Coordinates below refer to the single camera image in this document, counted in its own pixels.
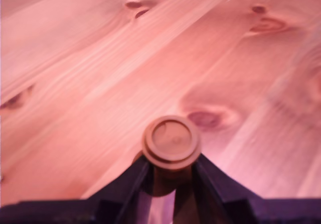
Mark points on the brown coffee capsule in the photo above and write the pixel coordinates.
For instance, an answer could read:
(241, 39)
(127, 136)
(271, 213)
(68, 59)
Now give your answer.
(173, 139)

